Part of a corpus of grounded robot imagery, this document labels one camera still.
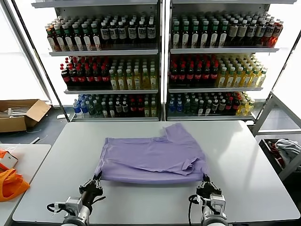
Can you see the open cardboard box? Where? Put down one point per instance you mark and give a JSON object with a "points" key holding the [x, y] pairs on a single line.
{"points": [[11, 124]]}

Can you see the yellow juice bottle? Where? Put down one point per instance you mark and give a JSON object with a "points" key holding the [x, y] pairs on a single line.
{"points": [[261, 78], [221, 80], [153, 110], [147, 110], [254, 80], [113, 82], [249, 107], [229, 80], [241, 108], [121, 82], [129, 82], [137, 82], [237, 80], [153, 82], [145, 82], [246, 80]]}

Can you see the green tinted bottle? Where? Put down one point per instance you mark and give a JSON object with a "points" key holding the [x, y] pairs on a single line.
{"points": [[194, 106], [97, 109], [90, 108], [187, 106]]}

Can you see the purple t-shirt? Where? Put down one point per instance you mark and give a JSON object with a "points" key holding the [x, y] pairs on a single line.
{"points": [[145, 155]]}

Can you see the dark grey storage bin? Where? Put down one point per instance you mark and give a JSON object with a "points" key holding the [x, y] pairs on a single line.
{"points": [[270, 156]]}

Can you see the dark bottle grey label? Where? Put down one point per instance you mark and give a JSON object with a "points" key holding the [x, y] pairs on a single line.
{"points": [[118, 108], [221, 105], [124, 108], [214, 106]]}

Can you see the orange cloth bag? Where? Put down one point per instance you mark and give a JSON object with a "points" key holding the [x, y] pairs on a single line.
{"points": [[11, 186]]}

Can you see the dark metal frame post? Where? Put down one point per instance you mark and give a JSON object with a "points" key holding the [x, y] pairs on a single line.
{"points": [[280, 70], [40, 61]]}

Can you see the dark bottle black white label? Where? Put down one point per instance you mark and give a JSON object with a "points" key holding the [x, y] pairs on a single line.
{"points": [[132, 33], [121, 33], [105, 33], [151, 32], [113, 33], [141, 32]]}

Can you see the blue label water bottle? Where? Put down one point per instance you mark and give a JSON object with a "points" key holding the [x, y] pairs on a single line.
{"points": [[83, 109], [171, 106], [76, 110], [179, 106]]}

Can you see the grey floor strip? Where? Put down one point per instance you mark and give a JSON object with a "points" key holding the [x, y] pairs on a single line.
{"points": [[35, 140]]}

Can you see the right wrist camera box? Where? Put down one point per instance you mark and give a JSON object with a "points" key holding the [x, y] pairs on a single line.
{"points": [[217, 201]]}

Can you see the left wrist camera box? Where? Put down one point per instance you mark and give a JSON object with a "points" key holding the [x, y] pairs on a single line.
{"points": [[73, 203]]}

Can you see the red drink bottle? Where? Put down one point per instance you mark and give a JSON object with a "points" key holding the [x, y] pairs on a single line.
{"points": [[277, 29], [268, 30]]}

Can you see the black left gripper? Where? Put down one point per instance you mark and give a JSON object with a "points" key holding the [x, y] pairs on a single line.
{"points": [[90, 191]]}

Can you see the white orange carton box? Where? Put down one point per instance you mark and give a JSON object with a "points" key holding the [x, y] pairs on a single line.
{"points": [[9, 160]]}

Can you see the cola bottle red cap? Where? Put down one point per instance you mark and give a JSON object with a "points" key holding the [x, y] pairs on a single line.
{"points": [[174, 75], [140, 107], [190, 75], [105, 77], [89, 77], [235, 104], [181, 75], [206, 75], [73, 77], [65, 77], [81, 77], [214, 75], [198, 75], [133, 107], [228, 104], [97, 77]]}

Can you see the grey metal shelf unit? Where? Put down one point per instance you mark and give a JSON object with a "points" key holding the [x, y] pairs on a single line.
{"points": [[103, 52], [223, 50]]}

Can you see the small white floor object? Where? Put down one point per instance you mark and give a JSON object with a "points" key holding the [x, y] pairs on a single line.
{"points": [[61, 116]]}

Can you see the green cap white label bottle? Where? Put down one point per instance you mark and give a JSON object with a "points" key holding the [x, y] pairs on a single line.
{"points": [[59, 43], [96, 42], [175, 38], [86, 42], [194, 38], [223, 38], [185, 38], [68, 43], [204, 38], [214, 38], [77, 42]]}

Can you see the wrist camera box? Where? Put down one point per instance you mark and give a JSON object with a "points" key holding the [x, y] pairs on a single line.
{"points": [[217, 201], [73, 203]]}

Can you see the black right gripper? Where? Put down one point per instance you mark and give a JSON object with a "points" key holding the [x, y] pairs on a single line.
{"points": [[208, 191]]}

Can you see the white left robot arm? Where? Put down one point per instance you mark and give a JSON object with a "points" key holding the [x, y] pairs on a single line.
{"points": [[80, 216]]}

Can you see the amber tea bottle white label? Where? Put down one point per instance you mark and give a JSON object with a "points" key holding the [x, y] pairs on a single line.
{"points": [[50, 43]]}

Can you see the white side table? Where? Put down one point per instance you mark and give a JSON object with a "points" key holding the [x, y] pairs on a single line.
{"points": [[33, 160]]}

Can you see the red garment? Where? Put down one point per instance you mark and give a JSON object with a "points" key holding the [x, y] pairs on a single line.
{"points": [[274, 147]]}

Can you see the grey white garment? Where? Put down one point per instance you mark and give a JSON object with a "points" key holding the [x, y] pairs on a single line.
{"points": [[287, 148]]}

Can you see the wide grey frame pillar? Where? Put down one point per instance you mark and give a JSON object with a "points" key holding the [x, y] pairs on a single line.
{"points": [[24, 47]]}

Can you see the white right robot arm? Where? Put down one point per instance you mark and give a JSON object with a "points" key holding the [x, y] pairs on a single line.
{"points": [[214, 217]]}

